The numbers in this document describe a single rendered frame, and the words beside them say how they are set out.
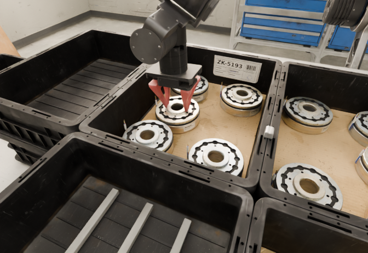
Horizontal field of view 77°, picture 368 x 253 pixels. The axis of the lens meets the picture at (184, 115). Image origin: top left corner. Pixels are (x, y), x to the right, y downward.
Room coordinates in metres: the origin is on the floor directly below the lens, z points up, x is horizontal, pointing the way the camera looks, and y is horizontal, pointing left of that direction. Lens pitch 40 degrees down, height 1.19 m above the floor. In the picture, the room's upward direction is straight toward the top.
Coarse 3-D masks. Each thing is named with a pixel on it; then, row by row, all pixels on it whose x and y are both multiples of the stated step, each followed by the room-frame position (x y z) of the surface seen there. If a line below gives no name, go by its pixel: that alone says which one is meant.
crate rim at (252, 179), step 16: (192, 48) 0.61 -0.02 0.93; (208, 48) 0.60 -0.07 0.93; (272, 80) 0.43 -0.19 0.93; (112, 96) 0.37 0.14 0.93; (272, 96) 0.37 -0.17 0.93; (96, 112) 0.32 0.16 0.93; (272, 112) 0.32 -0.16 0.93; (80, 128) 0.28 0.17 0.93; (128, 144) 0.24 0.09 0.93; (256, 144) 0.24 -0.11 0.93; (176, 160) 0.21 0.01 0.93; (256, 160) 0.21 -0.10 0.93; (224, 176) 0.18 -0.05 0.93; (256, 176) 0.18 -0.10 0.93
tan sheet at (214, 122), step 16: (208, 96) 0.51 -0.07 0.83; (208, 112) 0.44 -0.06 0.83; (224, 112) 0.44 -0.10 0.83; (208, 128) 0.39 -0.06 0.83; (224, 128) 0.39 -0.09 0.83; (240, 128) 0.39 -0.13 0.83; (256, 128) 0.39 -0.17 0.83; (176, 144) 0.34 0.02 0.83; (192, 144) 0.34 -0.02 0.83; (240, 144) 0.34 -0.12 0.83
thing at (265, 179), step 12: (336, 72) 0.47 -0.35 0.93; (348, 72) 0.47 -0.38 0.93; (276, 96) 0.37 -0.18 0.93; (276, 108) 0.33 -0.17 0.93; (276, 120) 0.30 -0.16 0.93; (276, 132) 0.27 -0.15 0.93; (276, 144) 0.24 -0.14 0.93; (264, 156) 0.22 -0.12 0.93; (264, 168) 0.20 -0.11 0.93; (264, 180) 0.18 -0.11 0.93; (264, 192) 0.16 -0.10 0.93; (276, 192) 0.16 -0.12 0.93; (300, 204) 0.14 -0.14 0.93; (312, 204) 0.15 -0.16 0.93; (336, 216) 0.13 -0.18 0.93; (348, 216) 0.13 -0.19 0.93
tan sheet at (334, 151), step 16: (336, 112) 0.44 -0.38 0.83; (288, 128) 0.39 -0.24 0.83; (336, 128) 0.39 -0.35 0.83; (288, 144) 0.34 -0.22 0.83; (304, 144) 0.34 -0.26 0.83; (320, 144) 0.34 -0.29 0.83; (336, 144) 0.34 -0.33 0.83; (352, 144) 0.34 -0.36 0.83; (288, 160) 0.29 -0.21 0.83; (304, 160) 0.29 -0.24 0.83; (320, 160) 0.29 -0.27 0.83; (336, 160) 0.29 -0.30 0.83; (352, 160) 0.29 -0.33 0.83; (272, 176) 0.26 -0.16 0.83; (336, 176) 0.26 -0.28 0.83; (352, 176) 0.26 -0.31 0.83; (352, 192) 0.22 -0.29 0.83; (352, 208) 0.19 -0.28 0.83
